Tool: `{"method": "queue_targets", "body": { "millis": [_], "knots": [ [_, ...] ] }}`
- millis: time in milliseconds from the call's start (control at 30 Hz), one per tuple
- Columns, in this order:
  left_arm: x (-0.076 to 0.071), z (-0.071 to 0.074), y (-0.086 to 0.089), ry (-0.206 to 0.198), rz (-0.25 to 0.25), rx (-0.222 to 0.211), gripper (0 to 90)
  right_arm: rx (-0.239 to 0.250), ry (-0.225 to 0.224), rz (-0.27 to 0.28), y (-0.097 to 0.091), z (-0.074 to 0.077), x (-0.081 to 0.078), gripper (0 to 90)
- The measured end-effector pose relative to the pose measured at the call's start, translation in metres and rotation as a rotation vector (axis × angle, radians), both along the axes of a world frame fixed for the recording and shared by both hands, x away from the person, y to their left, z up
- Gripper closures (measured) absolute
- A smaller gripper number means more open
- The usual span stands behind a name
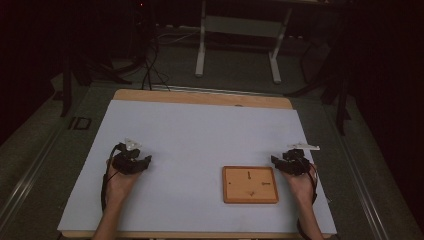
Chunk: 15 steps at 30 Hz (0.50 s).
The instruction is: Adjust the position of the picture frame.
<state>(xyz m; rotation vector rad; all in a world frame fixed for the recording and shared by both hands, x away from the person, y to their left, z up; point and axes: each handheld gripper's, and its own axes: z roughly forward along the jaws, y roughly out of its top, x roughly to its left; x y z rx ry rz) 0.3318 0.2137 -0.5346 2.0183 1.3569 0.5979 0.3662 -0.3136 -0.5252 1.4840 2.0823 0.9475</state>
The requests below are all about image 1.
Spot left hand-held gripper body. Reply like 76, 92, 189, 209
112, 137, 150, 176

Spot black stand with legs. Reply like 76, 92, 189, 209
285, 29, 354, 137
59, 33, 148, 118

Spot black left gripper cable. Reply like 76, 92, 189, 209
100, 142, 122, 212

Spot black floor cables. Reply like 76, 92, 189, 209
140, 29, 172, 92

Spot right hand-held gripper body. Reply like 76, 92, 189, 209
279, 142, 321, 177

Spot person's right hand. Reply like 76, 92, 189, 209
282, 164, 318, 205

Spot black floor outlet plate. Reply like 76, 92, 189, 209
67, 116, 93, 131

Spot person's left hand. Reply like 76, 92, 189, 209
105, 159, 142, 205

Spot square wooden board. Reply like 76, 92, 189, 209
221, 165, 280, 205

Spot white metal stand frame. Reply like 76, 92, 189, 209
194, 0, 294, 85

